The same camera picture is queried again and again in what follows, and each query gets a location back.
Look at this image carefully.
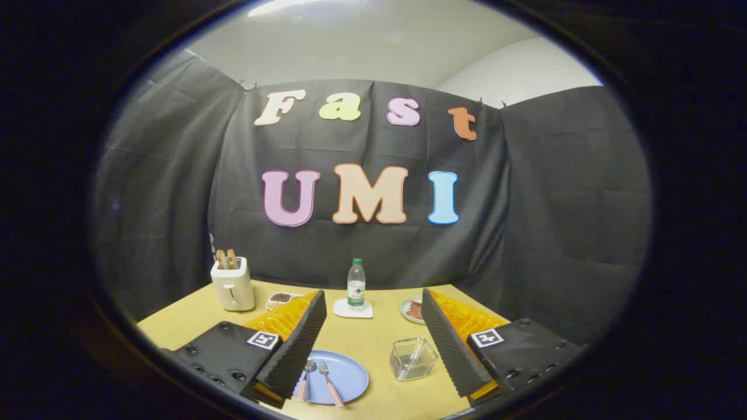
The cream toaster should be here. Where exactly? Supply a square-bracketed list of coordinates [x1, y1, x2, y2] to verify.
[210, 256, 256, 312]

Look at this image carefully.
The small plate with red food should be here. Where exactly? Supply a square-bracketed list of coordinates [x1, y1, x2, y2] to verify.
[400, 296, 428, 325]

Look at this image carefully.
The blue plate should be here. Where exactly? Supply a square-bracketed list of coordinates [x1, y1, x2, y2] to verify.
[294, 349, 370, 405]

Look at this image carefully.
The pink-handled fork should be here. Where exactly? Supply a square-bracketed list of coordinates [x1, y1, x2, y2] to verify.
[317, 360, 345, 408]

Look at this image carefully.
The small dish of dark food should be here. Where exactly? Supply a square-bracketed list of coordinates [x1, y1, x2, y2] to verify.
[265, 292, 304, 311]

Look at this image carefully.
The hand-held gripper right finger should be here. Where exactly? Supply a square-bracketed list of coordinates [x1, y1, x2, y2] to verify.
[421, 288, 586, 408]

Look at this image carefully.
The clear plastic water bottle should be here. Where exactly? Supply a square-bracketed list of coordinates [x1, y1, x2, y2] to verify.
[347, 258, 366, 308]

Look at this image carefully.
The black backdrop cloth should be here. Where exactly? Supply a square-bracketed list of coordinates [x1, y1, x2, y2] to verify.
[92, 50, 652, 346]

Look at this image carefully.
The pink-handled spoon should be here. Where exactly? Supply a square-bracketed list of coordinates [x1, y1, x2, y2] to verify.
[297, 359, 317, 402]

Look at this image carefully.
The clear glass container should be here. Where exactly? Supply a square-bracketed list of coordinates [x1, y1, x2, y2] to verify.
[389, 337, 439, 382]

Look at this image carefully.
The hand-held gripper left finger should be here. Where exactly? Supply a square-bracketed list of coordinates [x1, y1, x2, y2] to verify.
[161, 289, 328, 409]

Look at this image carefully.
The white square coaster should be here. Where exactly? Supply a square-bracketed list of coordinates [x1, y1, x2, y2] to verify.
[333, 299, 374, 319]

